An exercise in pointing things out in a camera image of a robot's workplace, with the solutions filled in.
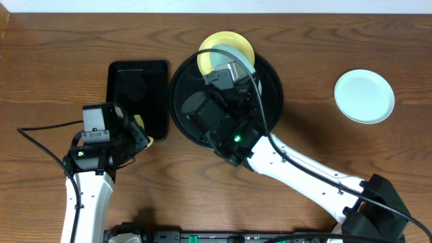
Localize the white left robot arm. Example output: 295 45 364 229
61 115 153 242

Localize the mint green plate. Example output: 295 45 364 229
333 70 396 124
205 44 262 95

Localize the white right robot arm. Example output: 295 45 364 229
170 88 410 242

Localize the green yellow sponge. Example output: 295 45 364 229
134 115 154 149

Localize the yellow plate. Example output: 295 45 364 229
197 31 255 76

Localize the black rectangular water tray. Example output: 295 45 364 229
106 60 169 141

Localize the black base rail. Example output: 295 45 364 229
103 229 406 243

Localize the round black tray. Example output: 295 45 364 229
168 53 284 149

